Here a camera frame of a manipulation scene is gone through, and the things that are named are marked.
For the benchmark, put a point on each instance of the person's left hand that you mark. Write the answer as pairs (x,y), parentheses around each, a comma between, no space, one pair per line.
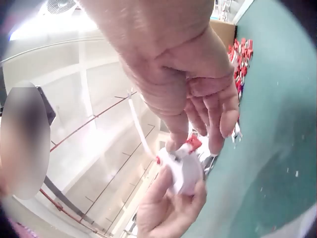
(163,213)

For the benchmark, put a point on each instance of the person's right hand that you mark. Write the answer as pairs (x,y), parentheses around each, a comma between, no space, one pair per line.
(161,49)

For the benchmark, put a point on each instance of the person's left thumb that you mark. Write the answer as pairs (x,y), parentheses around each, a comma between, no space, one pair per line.
(156,186)

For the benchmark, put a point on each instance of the person's left fingers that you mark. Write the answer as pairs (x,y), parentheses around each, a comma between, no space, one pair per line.
(199,195)

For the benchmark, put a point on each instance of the person's right fingers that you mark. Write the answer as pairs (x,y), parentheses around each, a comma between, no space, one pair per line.
(218,116)

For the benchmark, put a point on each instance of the person's right thumb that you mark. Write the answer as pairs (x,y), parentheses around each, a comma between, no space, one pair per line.
(171,124)

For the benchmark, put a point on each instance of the white round device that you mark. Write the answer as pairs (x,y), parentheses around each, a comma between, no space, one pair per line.
(184,171)

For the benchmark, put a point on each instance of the pile of red white parts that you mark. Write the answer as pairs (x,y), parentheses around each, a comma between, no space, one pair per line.
(239,64)

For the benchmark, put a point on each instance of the brown cardboard box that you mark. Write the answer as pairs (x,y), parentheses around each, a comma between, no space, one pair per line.
(221,32)

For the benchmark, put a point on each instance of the red ceiling pipe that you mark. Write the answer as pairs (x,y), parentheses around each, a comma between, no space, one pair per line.
(81,129)

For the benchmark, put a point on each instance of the white ceiling vent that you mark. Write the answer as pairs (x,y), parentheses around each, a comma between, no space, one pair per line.
(62,5)

